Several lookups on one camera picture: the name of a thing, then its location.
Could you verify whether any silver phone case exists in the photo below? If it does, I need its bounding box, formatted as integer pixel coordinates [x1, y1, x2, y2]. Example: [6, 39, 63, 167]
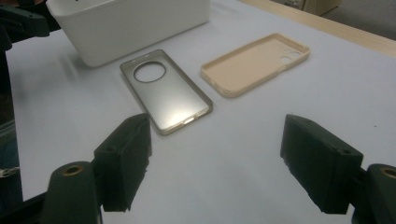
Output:
[120, 49, 214, 136]

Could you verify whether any beige phone case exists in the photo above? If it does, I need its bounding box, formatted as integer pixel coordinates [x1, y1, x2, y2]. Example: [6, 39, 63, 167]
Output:
[200, 32, 312, 99]

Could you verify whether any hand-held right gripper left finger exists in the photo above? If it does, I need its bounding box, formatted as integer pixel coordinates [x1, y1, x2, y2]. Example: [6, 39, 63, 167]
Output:
[92, 112, 152, 213]

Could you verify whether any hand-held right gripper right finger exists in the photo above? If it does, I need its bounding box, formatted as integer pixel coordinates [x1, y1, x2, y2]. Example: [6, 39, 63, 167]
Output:
[279, 113, 364, 215]

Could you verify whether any white table mat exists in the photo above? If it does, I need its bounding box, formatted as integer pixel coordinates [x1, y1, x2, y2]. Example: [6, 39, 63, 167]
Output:
[5, 0, 396, 224]

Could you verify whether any white plastic bin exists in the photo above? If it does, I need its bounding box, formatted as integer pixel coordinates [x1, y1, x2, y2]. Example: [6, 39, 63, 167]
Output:
[46, 0, 212, 68]

